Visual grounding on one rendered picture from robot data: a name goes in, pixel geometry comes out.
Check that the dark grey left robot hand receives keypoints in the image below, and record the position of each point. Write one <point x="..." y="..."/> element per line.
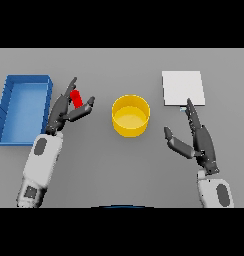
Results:
<point x="60" y="110"/>

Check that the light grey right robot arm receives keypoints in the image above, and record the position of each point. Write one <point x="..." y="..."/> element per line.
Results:
<point x="214" y="191"/>

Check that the red beaker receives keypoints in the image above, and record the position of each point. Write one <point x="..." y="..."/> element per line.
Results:
<point x="76" y="99"/>

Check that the yellow bowl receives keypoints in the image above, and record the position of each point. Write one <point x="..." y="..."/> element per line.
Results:
<point x="130" y="116"/>

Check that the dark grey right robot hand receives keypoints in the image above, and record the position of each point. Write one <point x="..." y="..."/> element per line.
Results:
<point x="202" y="143"/>

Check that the pale square measuring scale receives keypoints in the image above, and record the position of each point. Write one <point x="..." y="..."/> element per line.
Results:
<point x="183" y="88"/>

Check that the blue tray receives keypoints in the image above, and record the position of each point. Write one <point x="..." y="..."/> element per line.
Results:
<point x="24" y="110"/>

